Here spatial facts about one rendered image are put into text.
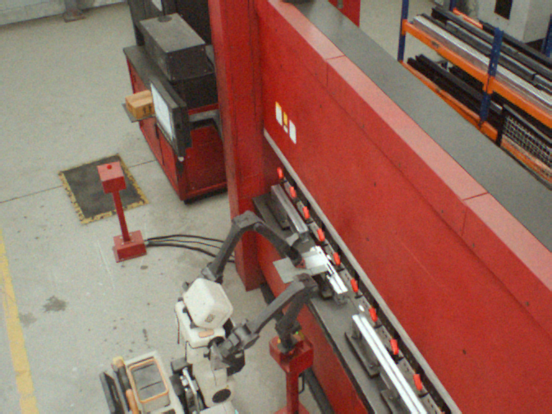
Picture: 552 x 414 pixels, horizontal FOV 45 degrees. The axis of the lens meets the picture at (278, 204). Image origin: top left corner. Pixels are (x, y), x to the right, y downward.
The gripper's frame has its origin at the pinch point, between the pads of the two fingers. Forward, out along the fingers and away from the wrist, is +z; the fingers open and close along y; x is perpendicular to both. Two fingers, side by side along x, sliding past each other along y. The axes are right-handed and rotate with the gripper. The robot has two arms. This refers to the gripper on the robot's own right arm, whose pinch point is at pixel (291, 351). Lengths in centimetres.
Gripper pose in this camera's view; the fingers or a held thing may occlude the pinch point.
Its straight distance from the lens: 360.7
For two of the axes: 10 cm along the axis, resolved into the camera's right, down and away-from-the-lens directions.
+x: -5.7, -5.0, 6.5
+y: 7.9, -5.6, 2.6
